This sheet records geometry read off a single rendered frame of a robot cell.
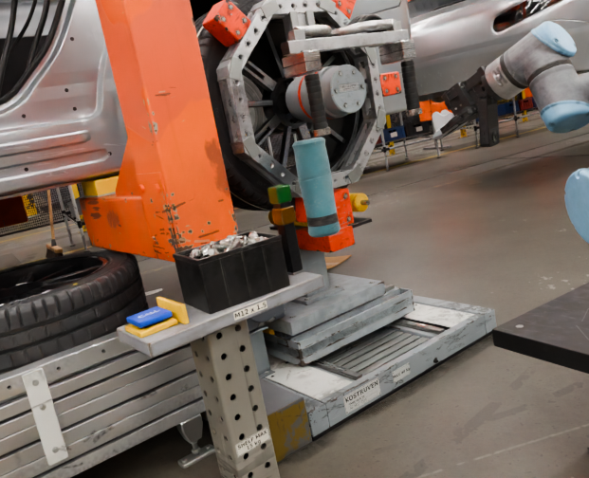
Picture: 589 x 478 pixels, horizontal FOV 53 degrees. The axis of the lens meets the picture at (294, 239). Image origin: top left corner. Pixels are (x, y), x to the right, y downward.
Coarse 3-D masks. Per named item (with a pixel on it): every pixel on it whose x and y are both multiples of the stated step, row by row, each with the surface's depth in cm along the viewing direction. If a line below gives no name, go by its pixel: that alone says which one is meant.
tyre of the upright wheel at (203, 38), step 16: (240, 0) 162; (256, 0) 165; (208, 32) 158; (208, 48) 157; (224, 48) 160; (208, 64) 157; (352, 64) 188; (208, 80) 157; (224, 128) 161; (224, 144) 161; (224, 160) 161; (240, 160) 165; (240, 176) 165; (256, 176) 168; (240, 192) 168; (256, 192) 168; (240, 208) 191; (256, 208) 180; (272, 208) 174
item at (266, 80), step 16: (272, 32) 187; (272, 48) 171; (336, 64) 190; (256, 80) 169; (272, 80) 172; (288, 80) 179; (272, 96) 173; (224, 112) 162; (272, 112) 174; (272, 128) 173; (288, 128) 176; (304, 128) 180; (336, 128) 196; (352, 128) 190; (288, 144) 177; (336, 144) 193; (336, 160) 187
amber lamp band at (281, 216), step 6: (276, 210) 135; (282, 210) 134; (288, 210) 135; (276, 216) 135; (282, 216) 134; (288, 216) 135; (294, 216) 136; (276, 222) 136; (282, 222) 134; (288, 222) 135
